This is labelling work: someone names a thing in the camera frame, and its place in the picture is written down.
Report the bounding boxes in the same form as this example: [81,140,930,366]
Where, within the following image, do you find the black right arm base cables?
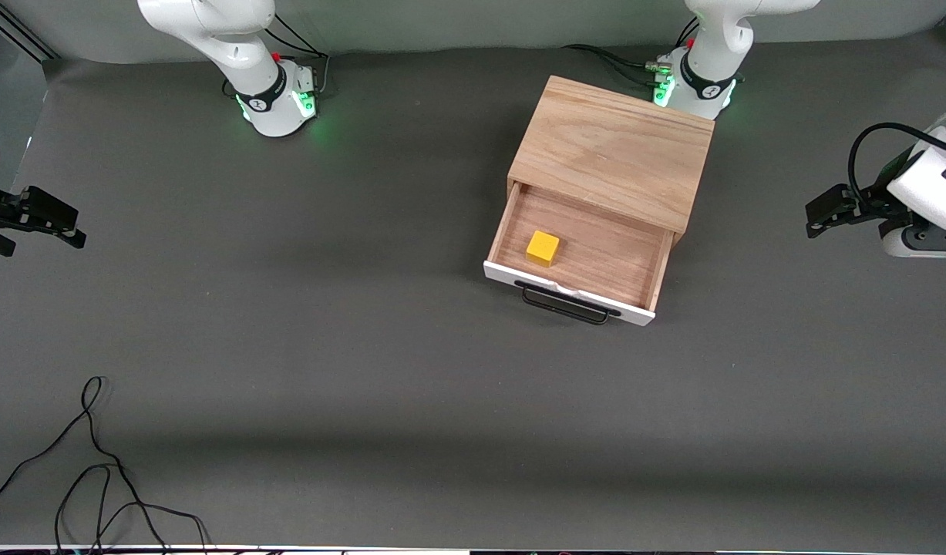
[263,14,332,99]

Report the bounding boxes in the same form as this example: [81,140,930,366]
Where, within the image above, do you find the wooden drawer cabinet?
[507,75,715,247]

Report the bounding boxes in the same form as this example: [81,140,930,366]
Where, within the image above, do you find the black loose cable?
[0,376,169,555]
[54,465,213,555]

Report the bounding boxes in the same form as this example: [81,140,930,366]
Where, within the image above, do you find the wooden drawer with white front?
[483,183,675,327]

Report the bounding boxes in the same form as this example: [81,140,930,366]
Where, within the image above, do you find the black left arm base cables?
[561,19,701,87]

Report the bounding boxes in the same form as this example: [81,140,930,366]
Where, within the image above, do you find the black arm base cables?
[561,19,701,87]
[263,14,332,99]

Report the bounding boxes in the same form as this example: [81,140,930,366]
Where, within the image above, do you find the yellow wooden block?
[526,230,561,268]

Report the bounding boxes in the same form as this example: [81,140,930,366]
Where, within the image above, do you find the black metal drawer handle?
[513,280,621,325]

